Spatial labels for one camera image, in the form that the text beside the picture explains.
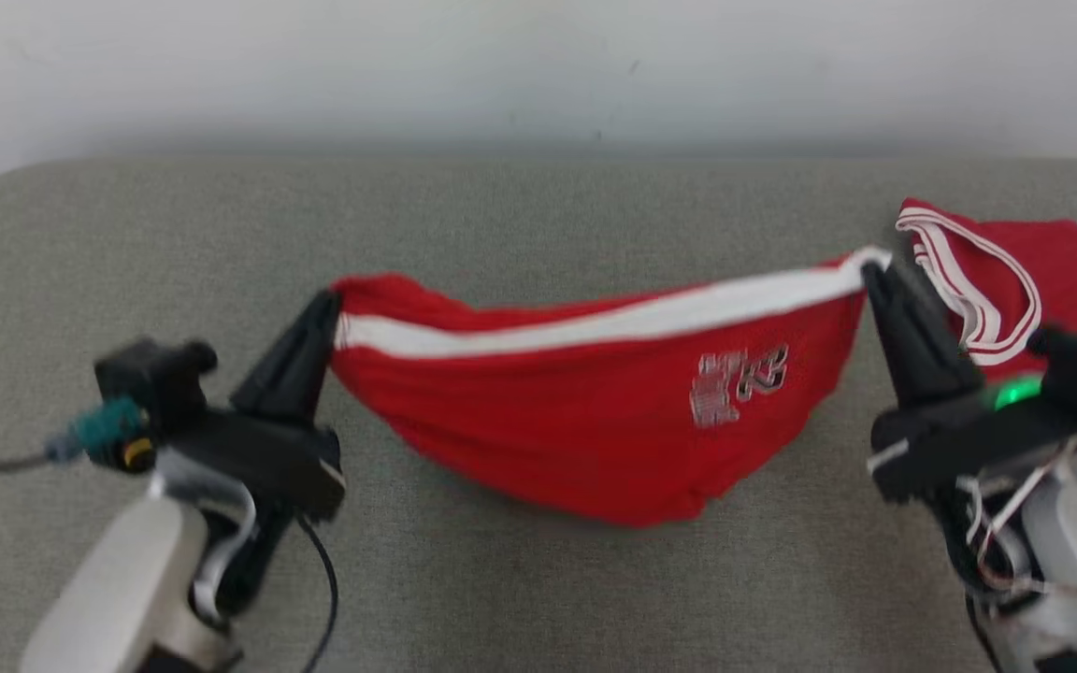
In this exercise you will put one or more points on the red basketball jersey white trim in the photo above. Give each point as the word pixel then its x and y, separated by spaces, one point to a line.
pixel 1062 271

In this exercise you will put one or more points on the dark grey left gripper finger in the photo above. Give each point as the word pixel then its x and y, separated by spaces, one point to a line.
pixel 291 369
pixel 325 374

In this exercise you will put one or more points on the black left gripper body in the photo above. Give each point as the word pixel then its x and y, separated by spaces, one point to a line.
pixel 258 458

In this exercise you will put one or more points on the red shorts white stripe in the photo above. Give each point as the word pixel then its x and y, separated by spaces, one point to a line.
pixel 548 421

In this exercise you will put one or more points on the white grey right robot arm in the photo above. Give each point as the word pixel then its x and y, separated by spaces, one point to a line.
pixel 1071 551

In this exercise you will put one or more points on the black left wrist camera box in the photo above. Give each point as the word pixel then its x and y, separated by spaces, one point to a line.
pixel 155 383

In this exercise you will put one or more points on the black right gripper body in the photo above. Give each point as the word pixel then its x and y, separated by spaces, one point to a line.
pixel 959 439

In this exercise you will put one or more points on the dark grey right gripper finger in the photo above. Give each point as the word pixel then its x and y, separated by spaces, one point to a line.
pixel 889 346
pixel 931 360

